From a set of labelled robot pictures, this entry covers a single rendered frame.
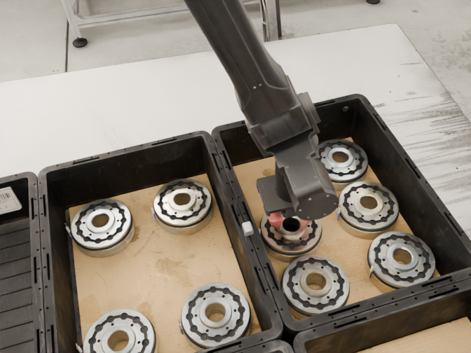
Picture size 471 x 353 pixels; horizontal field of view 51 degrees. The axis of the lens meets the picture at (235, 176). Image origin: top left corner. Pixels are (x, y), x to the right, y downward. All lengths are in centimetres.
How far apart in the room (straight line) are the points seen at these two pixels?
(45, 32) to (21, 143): 180
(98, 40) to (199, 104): 165
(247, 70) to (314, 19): 237
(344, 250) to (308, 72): 65
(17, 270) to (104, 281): 15
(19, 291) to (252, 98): 52
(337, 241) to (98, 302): 40
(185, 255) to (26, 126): 65
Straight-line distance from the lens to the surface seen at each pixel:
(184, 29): 286
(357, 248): 86
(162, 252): 85
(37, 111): 139
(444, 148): 124
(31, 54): 292
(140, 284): 83
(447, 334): 82
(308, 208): 63
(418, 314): 74
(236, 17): 50
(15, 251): 94
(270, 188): 75
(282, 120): 61
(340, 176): 91
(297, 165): 62
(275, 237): 82
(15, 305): 88
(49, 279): 76
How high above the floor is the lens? 155
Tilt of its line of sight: 50 degrees down
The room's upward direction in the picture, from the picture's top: 3 degrees counter-clockwise
